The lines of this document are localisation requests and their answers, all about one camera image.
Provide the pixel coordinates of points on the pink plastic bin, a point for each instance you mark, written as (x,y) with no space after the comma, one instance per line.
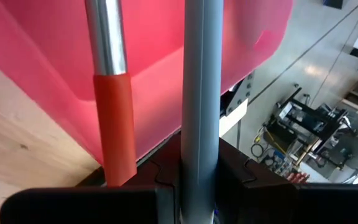
(42,46)

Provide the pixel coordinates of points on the black robot workstation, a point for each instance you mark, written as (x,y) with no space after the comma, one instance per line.
(306,118)

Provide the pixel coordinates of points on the light blue plastic spoon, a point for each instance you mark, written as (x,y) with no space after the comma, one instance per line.
(202,93)

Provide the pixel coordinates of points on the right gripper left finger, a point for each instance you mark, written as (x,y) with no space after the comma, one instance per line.
(57,208)

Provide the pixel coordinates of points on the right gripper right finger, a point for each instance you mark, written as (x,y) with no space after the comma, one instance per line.
(291,205)

